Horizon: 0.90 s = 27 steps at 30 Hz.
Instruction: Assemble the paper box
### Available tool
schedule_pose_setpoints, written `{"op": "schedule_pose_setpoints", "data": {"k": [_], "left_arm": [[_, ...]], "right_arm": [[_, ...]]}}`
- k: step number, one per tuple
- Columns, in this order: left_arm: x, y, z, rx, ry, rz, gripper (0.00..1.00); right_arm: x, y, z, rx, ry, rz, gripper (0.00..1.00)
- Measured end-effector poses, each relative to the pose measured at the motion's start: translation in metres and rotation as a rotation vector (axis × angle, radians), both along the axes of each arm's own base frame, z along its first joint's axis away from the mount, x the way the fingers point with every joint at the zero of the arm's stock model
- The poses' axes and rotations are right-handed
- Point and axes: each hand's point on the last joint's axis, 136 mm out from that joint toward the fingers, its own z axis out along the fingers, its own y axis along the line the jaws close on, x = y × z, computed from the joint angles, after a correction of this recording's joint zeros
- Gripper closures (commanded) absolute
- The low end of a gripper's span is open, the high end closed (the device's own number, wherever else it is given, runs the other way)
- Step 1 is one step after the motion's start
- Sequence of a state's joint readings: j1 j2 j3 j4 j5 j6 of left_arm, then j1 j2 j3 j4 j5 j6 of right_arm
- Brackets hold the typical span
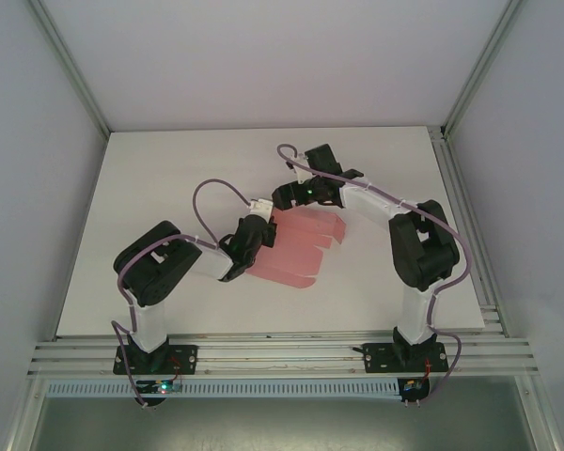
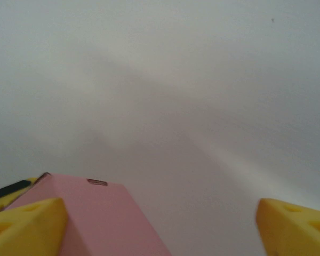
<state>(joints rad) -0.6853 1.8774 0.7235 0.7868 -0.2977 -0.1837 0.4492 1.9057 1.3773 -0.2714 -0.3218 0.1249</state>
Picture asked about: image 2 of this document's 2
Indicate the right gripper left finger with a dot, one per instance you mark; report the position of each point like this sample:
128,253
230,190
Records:
26,229

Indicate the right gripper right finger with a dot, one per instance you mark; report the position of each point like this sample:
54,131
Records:
296,232

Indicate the pink paper box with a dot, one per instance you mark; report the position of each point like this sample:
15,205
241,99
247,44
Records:
101,213

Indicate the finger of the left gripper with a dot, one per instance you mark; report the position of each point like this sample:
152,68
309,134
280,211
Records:
8,196

